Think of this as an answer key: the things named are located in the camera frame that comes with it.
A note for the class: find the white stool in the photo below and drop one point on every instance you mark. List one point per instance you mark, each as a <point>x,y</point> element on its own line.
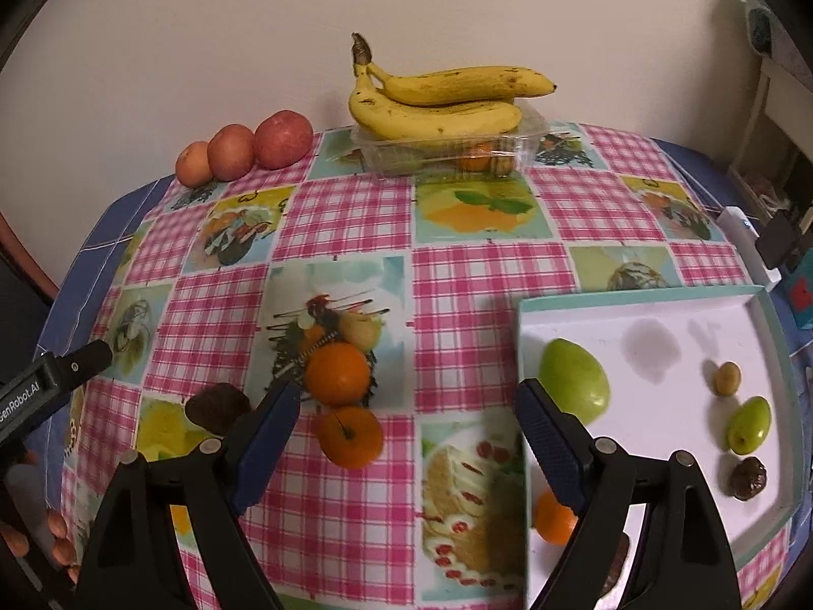
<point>765,76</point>

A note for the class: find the white power strip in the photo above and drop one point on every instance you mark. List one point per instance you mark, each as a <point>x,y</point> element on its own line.
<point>743,222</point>

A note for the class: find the orange fruit in container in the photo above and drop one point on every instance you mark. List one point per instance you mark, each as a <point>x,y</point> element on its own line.
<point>476,157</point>

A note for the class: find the person's left hand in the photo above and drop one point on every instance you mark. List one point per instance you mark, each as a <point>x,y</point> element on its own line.
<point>62,543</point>

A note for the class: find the clear plastic container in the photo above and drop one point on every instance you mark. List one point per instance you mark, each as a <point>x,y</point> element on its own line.
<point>394,156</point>

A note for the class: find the blue cloth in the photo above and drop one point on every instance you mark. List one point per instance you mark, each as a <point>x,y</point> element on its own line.
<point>95,248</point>

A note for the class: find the small yellow-brown fruit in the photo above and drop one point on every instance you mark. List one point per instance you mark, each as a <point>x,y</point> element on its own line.
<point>726,379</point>

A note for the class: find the large green fruit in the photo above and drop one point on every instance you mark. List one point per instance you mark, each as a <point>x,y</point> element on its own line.
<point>575,387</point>

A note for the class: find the teal-edged white tray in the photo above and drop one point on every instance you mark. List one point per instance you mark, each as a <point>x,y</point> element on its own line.
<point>667,356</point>

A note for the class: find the medium red apple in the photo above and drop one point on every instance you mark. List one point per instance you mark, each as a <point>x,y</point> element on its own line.
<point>230,152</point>

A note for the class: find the teal toy box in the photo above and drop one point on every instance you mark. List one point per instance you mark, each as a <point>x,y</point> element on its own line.
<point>801,298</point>

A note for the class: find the tangerine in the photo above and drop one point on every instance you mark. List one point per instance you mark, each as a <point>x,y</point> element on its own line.
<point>336,373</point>
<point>350,437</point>
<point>554,516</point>

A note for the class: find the black charger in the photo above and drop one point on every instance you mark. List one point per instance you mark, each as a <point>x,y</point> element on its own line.
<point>780,240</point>

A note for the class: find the pink checked fruit-print tablecloth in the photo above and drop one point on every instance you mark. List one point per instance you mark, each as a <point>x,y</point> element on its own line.
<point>457,267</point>

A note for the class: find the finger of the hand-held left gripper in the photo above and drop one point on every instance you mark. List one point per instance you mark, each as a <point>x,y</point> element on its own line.
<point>86,359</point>

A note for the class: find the round dark dried date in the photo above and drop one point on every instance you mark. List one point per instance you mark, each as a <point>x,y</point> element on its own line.
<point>748,478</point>

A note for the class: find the small green fruit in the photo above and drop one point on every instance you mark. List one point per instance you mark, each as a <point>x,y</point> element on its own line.
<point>749,426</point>

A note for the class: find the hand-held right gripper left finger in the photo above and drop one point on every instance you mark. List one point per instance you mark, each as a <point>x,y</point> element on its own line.
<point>267,445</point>

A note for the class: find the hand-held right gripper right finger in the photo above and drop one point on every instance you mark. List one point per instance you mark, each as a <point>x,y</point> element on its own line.
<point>549,445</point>

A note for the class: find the large red apple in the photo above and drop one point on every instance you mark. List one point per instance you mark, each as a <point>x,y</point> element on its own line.
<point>284,140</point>

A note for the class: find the teal plush toy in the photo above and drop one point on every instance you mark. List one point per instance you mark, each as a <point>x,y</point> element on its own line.
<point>757,22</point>

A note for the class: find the small orange apple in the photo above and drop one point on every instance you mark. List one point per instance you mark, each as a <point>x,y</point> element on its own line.
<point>194,165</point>

